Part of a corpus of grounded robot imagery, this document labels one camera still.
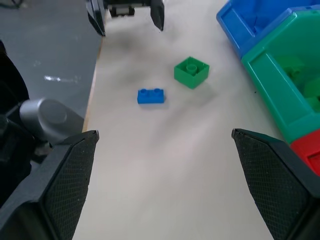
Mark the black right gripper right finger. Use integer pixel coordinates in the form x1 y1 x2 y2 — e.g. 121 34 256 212
231 128 320 240

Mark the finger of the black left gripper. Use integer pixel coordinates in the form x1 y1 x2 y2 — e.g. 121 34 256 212
85 0 107 37
149 0 165 32

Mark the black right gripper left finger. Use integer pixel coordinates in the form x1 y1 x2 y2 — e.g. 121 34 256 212
0 129 100 240

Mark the red plastic bin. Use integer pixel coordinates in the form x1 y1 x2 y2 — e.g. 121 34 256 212
289 129 320 180

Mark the silver robot body joint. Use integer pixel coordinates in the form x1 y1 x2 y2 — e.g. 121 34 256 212
19 98 85 149

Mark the green toy brick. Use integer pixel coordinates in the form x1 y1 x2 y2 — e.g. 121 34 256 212
303 77 320 112
173 56 211 90

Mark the black robot body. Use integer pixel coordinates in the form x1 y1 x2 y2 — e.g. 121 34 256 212
0 39 55 208

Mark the blue toy brick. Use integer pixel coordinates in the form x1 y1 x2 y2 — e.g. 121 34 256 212
136 88 167 105

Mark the blue plastic bin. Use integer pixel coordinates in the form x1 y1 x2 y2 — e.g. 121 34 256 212
216 0 320 60

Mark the green plastic bin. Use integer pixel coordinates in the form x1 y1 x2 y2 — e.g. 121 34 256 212
241 6 320 146

